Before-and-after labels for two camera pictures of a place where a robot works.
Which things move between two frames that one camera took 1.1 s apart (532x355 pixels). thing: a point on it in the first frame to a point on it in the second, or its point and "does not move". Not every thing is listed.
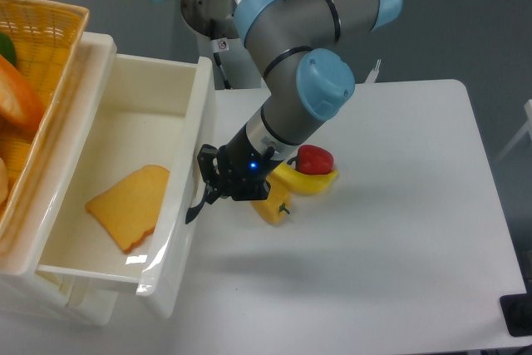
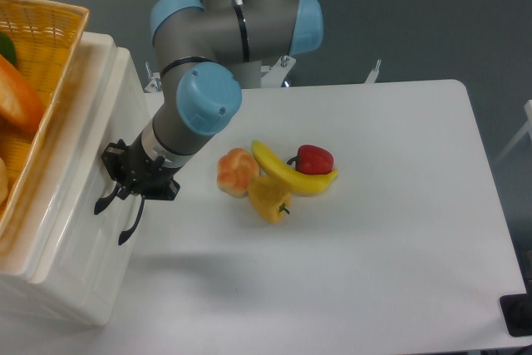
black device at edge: x=517 y=312 does not move
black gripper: x=243 y=173 to x=146 y=176
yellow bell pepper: x=276 y=209 does not move
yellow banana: x=300 y=182 does not move
